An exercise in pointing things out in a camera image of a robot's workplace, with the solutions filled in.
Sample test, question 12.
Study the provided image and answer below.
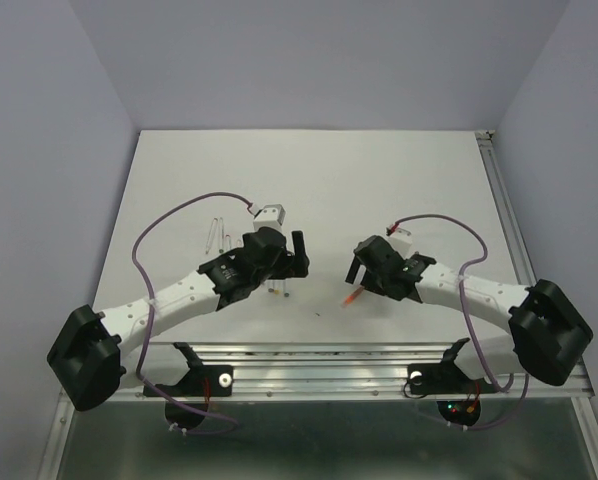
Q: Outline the tan orange marker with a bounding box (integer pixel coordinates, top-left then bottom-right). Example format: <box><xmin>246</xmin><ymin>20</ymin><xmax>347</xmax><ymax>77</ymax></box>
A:
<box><xmin>342</xmin><ymin>286</ymin><xmax>365</xmax><ymax>308</ymax></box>

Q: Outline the red capped marker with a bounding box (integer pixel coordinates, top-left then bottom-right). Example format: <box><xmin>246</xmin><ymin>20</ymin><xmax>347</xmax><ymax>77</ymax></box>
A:
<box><xmin>218</xmin><ymin>217</ymin><xmax>225</xmax><ymax>253</ymax></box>

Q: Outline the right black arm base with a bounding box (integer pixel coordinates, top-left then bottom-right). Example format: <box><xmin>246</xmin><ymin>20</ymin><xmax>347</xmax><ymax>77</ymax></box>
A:
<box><xmin>402</xmin><ymin>338</ymin><xmax>495</xmax><ymax>429</ymax></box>

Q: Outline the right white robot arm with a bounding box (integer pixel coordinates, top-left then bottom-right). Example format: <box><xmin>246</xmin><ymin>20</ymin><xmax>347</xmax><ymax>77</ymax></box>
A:
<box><xmin>345</xmin><ymin>235</ymin><xmax>593</xmax><ymax>390</ymax></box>

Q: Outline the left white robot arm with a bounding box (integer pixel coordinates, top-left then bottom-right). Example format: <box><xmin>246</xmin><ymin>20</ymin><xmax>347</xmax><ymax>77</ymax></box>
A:
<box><xmin>47</xmin><ymin>227</ymin><xmax>310</xmax><ymax>412</ymax></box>

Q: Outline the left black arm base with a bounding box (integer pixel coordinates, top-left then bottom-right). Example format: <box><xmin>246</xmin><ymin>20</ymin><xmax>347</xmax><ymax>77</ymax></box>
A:
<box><xmin>142</xmin><ymin>342</ymin><xmax>239</xmax><ymax>436</ymax></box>

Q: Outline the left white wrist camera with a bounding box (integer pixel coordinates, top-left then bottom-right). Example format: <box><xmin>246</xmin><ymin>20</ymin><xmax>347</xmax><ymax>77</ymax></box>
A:
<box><xmin>253</xmin><ymin>204</ymin><xmax>286</xmax><ymax>233</ymax></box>

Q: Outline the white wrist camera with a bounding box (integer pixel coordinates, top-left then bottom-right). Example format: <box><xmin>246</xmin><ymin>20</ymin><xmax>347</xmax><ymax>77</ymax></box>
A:
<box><xmin>253</xmin><ymin>204</ymin><xmax>286</xmax><ymax>233</ymax></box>
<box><xmin>386</xmin><ymin>225</ymin><xmax>413</xmax><ymax>259</ymax></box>

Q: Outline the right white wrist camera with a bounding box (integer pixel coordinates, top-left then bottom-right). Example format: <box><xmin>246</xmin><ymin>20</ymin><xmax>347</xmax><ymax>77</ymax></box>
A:
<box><xmin>386</xmin><ymin>225</ymin><xmax>413</xmax><ymax>259</ymax></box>

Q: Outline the aluminium front rail frame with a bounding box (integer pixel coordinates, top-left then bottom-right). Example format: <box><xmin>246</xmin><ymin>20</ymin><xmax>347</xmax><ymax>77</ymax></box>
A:
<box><xmin>39</xmin><ymin>343</ymin><xmax>598</xmax><ymax>479</ymax></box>

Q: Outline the aluminium right side rail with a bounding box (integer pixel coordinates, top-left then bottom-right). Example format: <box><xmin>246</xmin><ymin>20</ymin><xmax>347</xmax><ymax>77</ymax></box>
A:
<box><xmin>471</xmin><ymin>130</ymin><xmax>538</xmax><ymax>286</ymax></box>

